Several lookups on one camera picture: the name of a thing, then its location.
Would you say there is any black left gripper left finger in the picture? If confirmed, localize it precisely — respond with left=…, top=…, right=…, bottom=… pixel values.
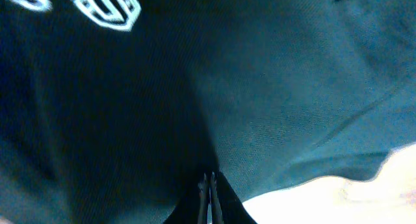
left=163, top=173, right=210, bottom=224

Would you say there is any black t-shirt with logo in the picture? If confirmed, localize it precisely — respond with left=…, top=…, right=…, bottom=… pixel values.
left=1, top=0, right=415, bottom=223

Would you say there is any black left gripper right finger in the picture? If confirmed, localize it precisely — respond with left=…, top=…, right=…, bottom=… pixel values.
left=210, top=172, right=257, bottom=224

